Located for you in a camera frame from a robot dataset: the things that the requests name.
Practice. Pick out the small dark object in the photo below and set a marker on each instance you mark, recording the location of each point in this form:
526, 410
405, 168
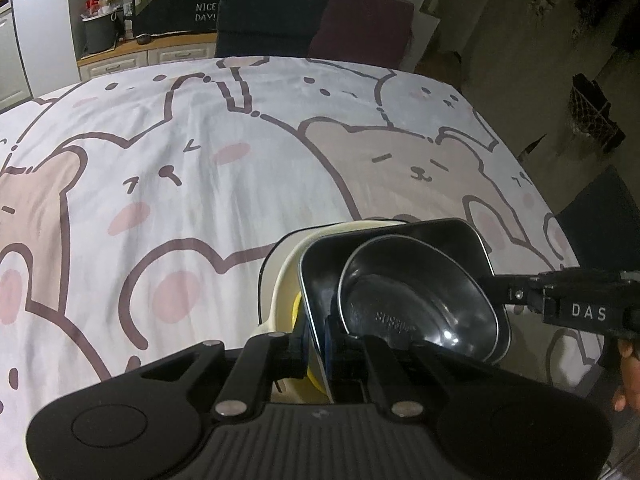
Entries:
144, 38

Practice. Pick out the dark navy chair cushion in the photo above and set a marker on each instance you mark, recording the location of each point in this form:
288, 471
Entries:
270, 15

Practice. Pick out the white cabinet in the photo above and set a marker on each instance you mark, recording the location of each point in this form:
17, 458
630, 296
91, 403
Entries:
12, 60

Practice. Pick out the black net basket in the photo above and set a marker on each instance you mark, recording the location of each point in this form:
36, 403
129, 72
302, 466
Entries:
595, 115

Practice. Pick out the round steel bowl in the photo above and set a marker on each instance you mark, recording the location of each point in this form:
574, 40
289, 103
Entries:
415, 290

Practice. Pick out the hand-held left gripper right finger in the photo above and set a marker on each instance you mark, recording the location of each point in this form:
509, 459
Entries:
331, 347

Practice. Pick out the black lettered banner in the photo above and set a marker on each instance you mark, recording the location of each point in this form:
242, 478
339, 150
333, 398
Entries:
175, 10

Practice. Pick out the person's right hand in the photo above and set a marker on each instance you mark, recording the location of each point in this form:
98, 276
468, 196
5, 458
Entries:
631, 385

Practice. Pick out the wooden counter with drawers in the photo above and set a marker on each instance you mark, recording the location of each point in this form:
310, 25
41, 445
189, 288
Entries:
150, 54

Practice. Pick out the white square plate black rim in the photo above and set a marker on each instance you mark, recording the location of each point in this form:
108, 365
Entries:
267, 280

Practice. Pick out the grey bin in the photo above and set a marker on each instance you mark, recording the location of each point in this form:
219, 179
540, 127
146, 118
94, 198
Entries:
102, 35

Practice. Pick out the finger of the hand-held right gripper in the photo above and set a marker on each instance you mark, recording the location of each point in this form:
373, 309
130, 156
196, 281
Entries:
510, 290

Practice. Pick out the white fridge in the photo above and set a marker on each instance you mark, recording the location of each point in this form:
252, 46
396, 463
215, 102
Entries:
45, 45

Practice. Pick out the printed bear blanket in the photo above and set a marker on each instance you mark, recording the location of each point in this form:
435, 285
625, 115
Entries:
200, 160

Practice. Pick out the square steel container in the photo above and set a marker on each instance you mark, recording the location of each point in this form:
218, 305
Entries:
325, 270

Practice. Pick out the dark chair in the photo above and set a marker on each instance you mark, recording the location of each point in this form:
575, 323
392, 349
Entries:
600, 215

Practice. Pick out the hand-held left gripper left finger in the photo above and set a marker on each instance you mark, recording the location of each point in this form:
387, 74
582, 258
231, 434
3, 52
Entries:
299, 347

